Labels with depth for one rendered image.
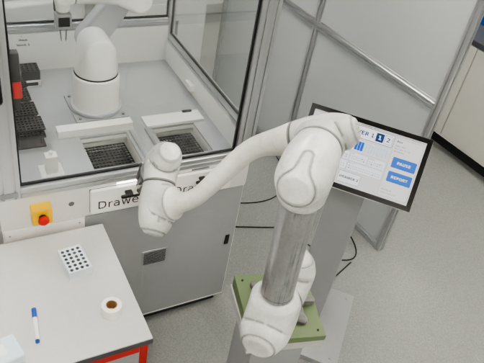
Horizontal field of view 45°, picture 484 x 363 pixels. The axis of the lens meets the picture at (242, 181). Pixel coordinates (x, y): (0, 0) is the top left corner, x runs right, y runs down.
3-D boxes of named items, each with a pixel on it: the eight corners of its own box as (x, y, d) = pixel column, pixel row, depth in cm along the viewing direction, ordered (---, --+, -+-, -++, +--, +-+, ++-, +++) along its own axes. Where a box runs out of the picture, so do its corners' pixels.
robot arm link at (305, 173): (298, 322, 195) (276, 375, 178) (253, 305, 198) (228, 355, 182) (354, 134, 146) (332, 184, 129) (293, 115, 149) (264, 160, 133)
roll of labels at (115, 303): (125, 315, 199) (125, 307, 197) (106, 323, 195) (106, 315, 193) (115, 301, 203) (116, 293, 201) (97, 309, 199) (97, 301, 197)
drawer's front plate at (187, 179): (229, 186, 253) (233, 167, 247) (166, 199, 241) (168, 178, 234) (227, 184, 254) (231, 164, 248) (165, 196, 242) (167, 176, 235)
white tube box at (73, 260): (92, 273, 211) (92, 266, 209) (69, 281, 207) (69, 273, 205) (79, 251, 219) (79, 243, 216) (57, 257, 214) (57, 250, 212)
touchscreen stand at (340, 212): (334, 371, 285) (402, 218, 223) (248, 338, 293) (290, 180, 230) (352, 299, 324) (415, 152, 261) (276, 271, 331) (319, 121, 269)
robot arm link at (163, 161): (142, 149, 191) (137, 186, 186) (155, 132, 177) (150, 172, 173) (174, 155, 194) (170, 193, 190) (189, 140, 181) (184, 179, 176)
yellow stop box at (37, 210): (53, 223, 217) (52, 209, 212) (33, 227, 213) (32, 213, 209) (50, 214, 220) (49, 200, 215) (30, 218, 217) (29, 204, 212)
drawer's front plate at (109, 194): (161, 200, 239) (163, 179, 233) (91, 214, 227) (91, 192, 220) (159, 197, 241) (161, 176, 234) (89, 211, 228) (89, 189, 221)
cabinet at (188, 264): (223, 300, 309) (248, 184, 260) (19, 360, 263) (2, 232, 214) (159, 189, 371) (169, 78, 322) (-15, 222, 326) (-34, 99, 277)
